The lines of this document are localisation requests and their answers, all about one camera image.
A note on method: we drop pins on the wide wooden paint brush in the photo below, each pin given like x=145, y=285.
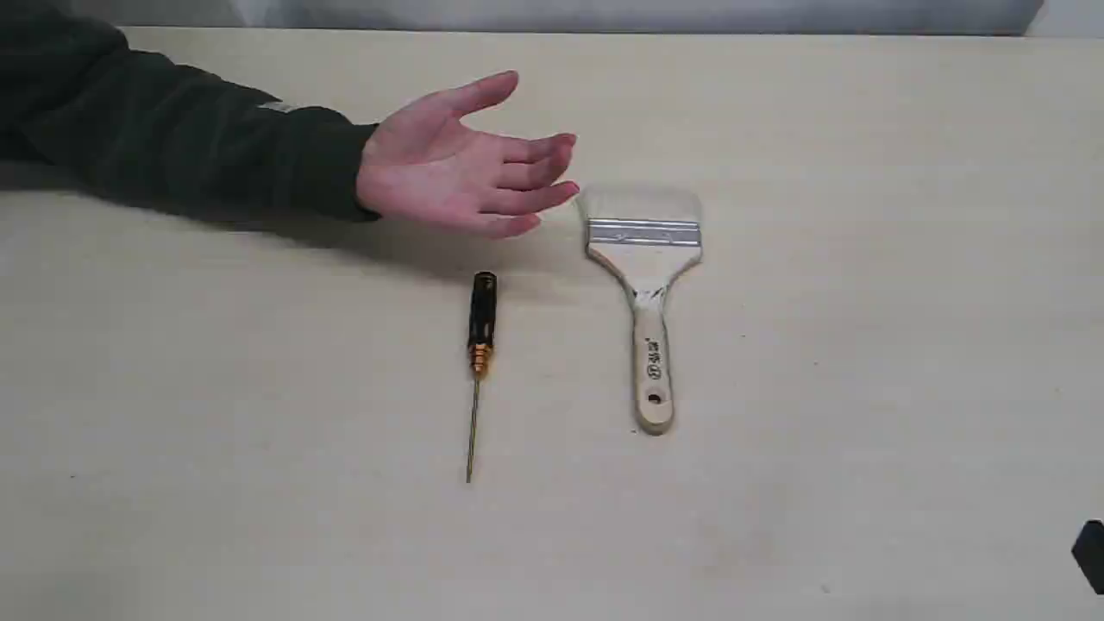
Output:
x=646, y=237

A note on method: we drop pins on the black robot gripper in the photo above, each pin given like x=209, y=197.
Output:
x=1087, y=551

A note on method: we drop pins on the dark green sleeved forearm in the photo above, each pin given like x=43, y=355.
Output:
x=132, y=123

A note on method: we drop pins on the open bare human hand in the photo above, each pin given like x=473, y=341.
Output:
x=423, y=164

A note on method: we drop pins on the black gold precision screwdriver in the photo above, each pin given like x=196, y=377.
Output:
x=480, y=345

